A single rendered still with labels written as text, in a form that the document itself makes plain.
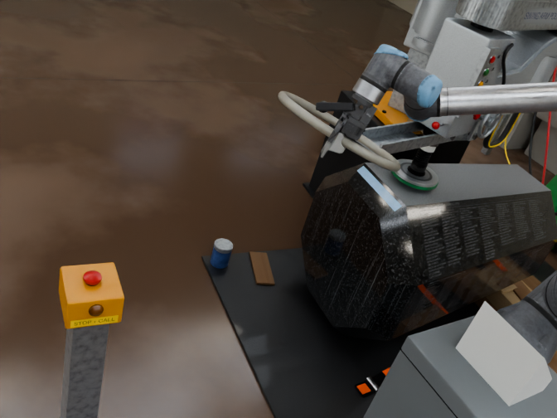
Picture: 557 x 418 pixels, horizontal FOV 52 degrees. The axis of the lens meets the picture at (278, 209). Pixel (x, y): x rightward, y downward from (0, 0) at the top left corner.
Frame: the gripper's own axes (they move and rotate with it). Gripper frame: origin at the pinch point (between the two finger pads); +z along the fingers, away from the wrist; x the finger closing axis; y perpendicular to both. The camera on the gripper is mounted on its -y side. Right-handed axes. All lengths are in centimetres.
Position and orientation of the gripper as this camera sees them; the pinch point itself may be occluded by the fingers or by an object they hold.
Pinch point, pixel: (322, 152)
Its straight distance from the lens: 178.9
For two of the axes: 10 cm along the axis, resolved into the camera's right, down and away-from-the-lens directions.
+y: 8.4, 5.4, -0.5
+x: 1.7, -1.7, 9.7
